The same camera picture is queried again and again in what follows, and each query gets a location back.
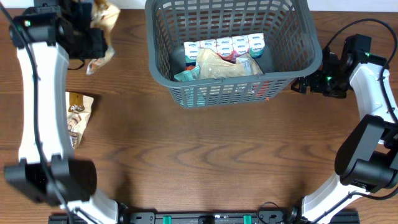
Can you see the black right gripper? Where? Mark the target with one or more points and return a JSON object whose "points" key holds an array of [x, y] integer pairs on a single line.
{"points": [[316, 87]]}

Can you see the beige brown snack bag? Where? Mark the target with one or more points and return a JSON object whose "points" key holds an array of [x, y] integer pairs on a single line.
{"points": [[78, 115]]}

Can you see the grey plastic basket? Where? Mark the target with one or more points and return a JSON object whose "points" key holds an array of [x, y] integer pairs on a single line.
{"points": [[292, 49]]}

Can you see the multicolour tissue pack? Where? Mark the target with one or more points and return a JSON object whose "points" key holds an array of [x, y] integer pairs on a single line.
{"points": [[228, 48]]}

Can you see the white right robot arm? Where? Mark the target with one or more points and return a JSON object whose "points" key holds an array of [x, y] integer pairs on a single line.
{"points": [[366, 163]]}

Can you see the orange spaghetti packet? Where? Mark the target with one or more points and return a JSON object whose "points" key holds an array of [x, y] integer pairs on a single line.
{"points": [[214, 91]]}

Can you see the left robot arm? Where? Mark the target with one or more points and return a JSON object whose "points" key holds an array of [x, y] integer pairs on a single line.
{"points": [[47, 36]]}

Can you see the beige paper pouch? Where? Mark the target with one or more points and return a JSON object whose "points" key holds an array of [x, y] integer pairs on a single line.
{"points": [[211, 65]]}

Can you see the teal snack packet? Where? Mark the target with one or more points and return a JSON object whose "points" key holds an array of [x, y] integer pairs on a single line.
{"points": [[191, 74]]}

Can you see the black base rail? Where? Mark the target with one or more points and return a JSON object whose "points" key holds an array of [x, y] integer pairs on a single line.
{"points": [[268, 216]]}

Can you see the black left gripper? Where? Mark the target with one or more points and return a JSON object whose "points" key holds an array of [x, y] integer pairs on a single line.
{"points": [[96, 35]]}

